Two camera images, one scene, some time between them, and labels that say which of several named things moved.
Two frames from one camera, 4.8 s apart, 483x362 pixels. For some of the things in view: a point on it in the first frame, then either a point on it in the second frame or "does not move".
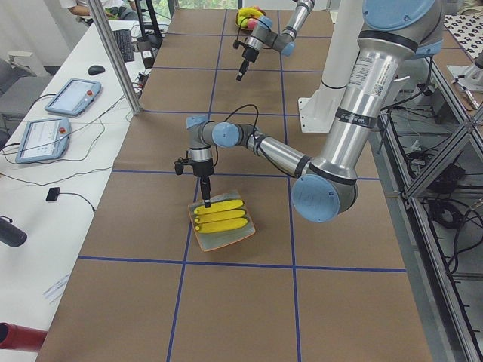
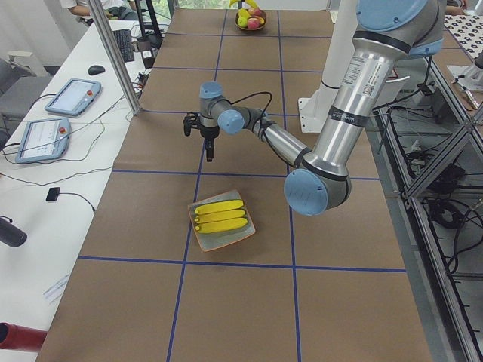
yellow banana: x=217 y=207 does not move
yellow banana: x=219 y=216 does not move
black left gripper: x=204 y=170 to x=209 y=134
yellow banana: x=247 y=11 to x=248 y=1
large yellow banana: x=221 y=225 does not move
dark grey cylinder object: x=11 y=234 does not move
